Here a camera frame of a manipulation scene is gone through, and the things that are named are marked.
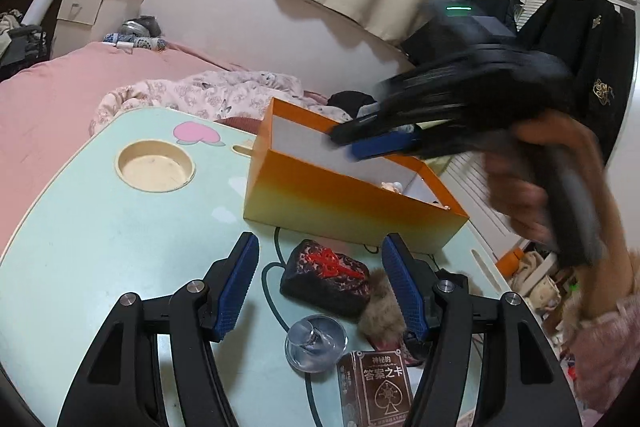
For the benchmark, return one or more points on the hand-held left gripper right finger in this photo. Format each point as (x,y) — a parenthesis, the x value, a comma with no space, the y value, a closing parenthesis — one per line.
(405,292)

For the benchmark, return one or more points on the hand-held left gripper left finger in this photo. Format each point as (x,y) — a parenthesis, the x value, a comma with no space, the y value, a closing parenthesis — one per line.
(235,287)

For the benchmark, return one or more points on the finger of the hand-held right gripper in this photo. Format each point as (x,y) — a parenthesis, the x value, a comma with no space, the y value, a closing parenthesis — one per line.
(425,92)
(385,146)

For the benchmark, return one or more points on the brown fur pompom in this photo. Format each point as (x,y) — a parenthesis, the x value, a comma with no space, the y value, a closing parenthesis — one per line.
(382,317)

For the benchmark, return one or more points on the black red patterned pouch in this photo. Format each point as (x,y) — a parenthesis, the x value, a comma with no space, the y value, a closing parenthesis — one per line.
(325,287)

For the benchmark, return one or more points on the orange cardboard box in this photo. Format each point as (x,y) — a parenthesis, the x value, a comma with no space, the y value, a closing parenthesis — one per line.
(325,202)

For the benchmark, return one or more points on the person's right forearm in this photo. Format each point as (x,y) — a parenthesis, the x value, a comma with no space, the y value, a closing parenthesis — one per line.
(617,247)

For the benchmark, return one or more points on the person's right hand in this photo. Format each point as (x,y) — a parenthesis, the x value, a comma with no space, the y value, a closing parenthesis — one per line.
(520,192)

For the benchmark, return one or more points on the small cream figurine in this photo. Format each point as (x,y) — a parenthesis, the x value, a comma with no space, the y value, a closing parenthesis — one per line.
(392,187)

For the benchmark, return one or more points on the black crumpled cloth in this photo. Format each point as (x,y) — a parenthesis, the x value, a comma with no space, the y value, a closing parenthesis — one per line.
(350,102)

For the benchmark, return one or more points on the clear glass dish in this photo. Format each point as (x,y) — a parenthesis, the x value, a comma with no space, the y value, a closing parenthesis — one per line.
(315,342)

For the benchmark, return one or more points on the brown card deck box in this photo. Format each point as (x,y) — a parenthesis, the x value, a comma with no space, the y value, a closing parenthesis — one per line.
(375,387)

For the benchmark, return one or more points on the orange storage box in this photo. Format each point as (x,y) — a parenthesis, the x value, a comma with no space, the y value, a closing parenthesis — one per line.
(510,264)

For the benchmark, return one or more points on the black jacket gold emblem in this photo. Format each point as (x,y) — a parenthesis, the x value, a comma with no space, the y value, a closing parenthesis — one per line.
(575,37)

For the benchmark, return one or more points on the pink floral quilt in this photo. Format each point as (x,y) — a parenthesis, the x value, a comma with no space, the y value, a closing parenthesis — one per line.
(200,97)

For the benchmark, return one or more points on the blue white patterned cloth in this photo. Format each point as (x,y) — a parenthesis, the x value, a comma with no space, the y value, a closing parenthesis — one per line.
(145,43)

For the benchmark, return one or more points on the pink bed sheet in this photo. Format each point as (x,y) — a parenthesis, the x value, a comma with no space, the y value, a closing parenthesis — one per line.
(45,97)

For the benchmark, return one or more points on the dark grey bundle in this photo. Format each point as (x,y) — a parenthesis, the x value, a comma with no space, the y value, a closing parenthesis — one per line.
(142,26)

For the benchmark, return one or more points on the cream bedside cabinet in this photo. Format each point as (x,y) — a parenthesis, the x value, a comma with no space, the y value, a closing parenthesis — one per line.
(85,17)

